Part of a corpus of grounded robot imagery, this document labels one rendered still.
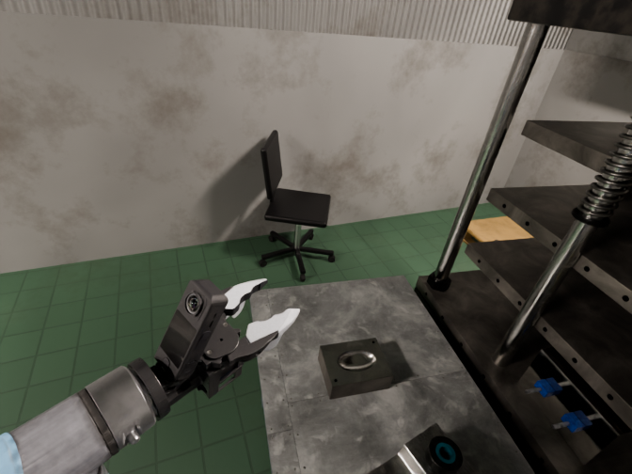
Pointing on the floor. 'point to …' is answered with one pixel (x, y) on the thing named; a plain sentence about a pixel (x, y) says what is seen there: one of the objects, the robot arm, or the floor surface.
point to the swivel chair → (292, 208)
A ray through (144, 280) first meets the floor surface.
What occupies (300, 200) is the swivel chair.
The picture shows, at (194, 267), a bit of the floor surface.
